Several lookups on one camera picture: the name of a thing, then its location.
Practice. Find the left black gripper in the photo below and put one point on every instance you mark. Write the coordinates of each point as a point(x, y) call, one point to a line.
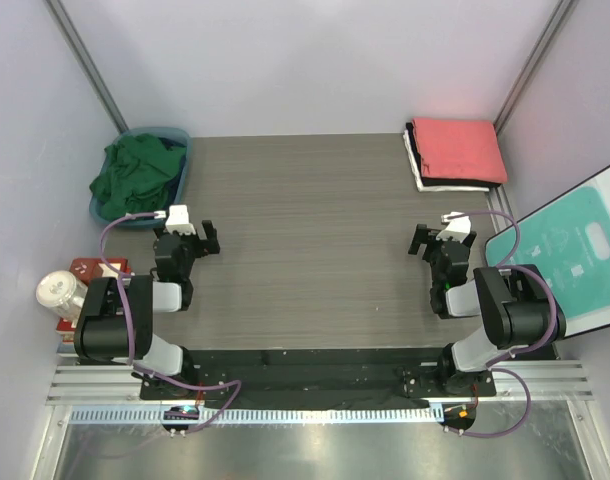
point(212, 247)

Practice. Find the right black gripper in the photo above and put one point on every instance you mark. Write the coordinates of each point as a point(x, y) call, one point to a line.
point(421, 236)

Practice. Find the green t shirt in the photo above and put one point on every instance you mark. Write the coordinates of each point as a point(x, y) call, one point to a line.
point(135, 175)

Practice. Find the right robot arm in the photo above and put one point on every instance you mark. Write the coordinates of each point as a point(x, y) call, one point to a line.
point(518, 313)

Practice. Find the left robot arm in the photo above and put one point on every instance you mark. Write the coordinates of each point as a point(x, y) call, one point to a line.
point(116, 323)

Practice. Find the stack of red books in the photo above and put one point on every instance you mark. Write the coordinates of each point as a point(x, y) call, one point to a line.
point(85, 269)

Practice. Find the folded red t shirt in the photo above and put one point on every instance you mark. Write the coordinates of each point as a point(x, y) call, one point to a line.
point(459, 149)

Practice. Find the blue plastic basket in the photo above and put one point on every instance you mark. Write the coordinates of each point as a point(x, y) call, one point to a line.
point(180, 170)

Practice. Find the teal folding board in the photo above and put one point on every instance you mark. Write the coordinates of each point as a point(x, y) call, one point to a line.
point(568, 240)

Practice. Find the clear plastic jar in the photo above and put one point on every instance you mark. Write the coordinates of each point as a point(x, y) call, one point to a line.
point(62, 293)

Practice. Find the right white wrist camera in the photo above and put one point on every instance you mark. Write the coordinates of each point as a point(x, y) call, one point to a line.
point(457, 227)

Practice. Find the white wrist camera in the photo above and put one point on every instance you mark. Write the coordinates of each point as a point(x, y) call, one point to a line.
point(457, 227)
point(178, 221)

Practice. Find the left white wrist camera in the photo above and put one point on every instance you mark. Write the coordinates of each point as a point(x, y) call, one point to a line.
point(178, 221)

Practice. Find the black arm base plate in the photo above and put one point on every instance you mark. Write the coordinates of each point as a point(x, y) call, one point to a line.
point(315, 372)

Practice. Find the aluminium rail frame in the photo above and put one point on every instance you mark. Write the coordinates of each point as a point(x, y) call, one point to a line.
point(98, 385)

